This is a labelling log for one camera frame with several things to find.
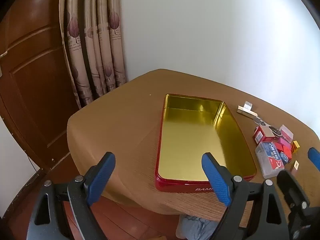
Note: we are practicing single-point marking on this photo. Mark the clear pink plastic box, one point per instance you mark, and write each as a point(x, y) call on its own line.
point(287, 131)

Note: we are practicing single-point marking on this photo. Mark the brown wooden door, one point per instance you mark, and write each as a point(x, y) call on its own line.
point(37, 80)

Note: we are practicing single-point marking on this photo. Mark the small maroon block tan top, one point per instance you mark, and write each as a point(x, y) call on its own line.
point(296, 165)

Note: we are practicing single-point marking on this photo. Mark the red tin box gold interior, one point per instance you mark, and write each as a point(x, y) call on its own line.
point(200, 135)

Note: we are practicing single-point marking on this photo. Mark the red rectangular block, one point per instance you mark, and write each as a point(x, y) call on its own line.
point(287, 151)

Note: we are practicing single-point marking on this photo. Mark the yellow striped cube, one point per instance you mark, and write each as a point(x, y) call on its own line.
point(296, 147)

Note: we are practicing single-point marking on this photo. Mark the beige leaf-print curtain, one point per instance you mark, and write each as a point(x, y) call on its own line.
point(105, 42)

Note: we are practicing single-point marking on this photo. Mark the magenta block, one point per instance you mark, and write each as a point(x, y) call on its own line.
point(285, 143)

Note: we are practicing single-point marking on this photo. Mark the white zigzag cube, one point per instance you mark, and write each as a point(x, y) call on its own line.
point(248, 103)

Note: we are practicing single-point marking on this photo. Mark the person's jeans leg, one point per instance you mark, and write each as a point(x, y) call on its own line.
point(195, 227)

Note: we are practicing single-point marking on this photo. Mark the small red cardboard box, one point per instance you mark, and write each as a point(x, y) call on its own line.
point(260, 135)

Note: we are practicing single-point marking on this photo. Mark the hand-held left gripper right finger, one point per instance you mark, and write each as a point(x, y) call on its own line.
point(216, 177)

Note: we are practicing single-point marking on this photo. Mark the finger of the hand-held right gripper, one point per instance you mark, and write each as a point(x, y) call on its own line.
point(315, 156)
point(291, 185)

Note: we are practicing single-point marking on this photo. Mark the clear plastic box blue-red label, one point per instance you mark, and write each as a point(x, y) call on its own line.
point(268, 160)

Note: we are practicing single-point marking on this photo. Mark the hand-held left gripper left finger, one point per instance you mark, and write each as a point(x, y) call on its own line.
point(101, 177)

